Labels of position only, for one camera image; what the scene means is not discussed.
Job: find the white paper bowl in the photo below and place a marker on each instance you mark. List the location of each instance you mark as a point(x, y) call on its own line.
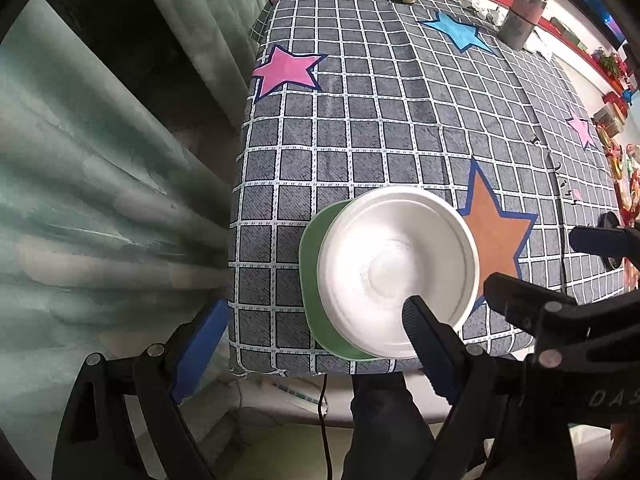
point(390, 250)
point(336, 327)

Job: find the red wall shelf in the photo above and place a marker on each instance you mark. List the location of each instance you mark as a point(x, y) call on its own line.
point(560, 30)

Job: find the colourful decorations pile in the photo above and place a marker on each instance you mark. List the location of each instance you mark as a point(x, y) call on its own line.
point(622, 160)

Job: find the white power strip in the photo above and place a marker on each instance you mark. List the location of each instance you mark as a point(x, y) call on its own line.
point(295, 396)

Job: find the green potted plant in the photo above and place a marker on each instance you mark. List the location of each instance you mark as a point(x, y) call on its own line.
point(612, 64)

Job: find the grey checked star tablecloth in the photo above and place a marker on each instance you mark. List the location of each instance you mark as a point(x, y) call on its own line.
point(375, 110)

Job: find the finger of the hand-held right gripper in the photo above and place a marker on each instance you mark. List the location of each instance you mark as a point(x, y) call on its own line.
point(522, 296)
point(600, 242)

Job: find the pink grey thermos bottle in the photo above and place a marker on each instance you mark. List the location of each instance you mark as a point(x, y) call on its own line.
point(525, 10)

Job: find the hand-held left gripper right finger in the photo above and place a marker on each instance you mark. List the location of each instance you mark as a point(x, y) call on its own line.
point(430, 355)

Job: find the green square plate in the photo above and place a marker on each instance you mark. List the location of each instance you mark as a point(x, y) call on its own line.
point(310, 270)

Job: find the person's dark trousers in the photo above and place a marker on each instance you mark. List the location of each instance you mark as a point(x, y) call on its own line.
point(387, 425)

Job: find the green curtain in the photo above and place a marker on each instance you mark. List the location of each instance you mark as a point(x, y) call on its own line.
point(100, 185)

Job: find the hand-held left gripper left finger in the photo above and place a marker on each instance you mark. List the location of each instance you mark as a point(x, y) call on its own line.
point(200, 347)

